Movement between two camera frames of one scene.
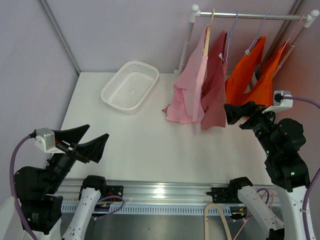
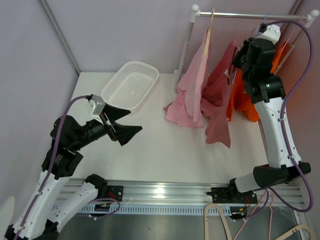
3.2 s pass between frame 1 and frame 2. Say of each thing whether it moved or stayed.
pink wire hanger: stayed
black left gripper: moved
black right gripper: moved
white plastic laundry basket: stayed
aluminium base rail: stayed
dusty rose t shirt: moved
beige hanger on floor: stayed
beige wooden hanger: stayed
